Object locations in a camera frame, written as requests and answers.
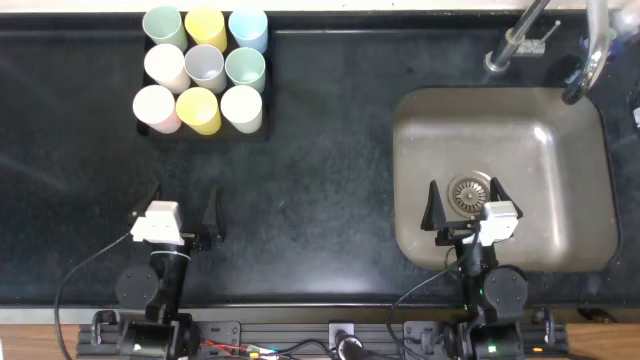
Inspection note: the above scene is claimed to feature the grey cup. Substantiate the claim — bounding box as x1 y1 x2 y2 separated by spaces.
184 44 228 95

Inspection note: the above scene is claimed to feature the white cup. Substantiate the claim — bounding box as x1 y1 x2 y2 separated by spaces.
220 84 264 135

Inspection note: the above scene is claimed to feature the mounting rail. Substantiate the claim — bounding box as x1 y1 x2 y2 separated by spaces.
77 309 571 360

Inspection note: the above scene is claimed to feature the black tray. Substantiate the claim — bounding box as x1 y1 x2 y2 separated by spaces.
136 29 275 142

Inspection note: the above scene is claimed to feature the blue cup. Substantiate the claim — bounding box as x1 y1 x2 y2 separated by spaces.
227 7 269 55

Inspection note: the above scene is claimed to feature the yellow cup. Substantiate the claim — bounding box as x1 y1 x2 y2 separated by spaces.
175 86 222 136
184 5 228 54

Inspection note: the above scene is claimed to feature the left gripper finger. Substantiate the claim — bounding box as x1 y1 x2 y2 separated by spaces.
127 182 162 224
201 185 226 243

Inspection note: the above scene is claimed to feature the pink cup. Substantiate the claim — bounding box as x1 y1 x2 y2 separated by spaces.
132 84 183 135

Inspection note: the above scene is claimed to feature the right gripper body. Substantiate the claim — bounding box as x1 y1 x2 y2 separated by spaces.
434 224 476 247

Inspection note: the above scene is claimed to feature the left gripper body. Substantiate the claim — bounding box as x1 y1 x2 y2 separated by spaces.
180 230 211 251

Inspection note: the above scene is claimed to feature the cream cup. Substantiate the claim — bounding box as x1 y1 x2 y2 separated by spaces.
143 43 192 95

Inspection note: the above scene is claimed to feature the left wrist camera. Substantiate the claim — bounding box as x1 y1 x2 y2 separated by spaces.
130 200 185 246

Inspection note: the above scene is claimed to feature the black cable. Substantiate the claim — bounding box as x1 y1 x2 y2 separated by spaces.
53 232 134 360
385 234 476 360

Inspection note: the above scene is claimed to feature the steel tap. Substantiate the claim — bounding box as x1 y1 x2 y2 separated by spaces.
482 0 619 106

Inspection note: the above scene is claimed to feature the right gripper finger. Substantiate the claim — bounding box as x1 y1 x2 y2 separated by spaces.
489 176 525 220
420 179 448 232

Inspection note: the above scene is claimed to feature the green cup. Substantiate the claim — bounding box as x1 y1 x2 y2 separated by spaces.
224 46 267 95
142 5 189 51

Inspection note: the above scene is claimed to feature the steel sink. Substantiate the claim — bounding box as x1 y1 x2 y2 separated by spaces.
392 87 621 274

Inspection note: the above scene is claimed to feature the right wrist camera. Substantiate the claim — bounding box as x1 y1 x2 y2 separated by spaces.
472 200 520 247

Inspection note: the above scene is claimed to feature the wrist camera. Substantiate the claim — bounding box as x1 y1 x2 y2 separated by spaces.
472 200 520 247
130 200 185 246

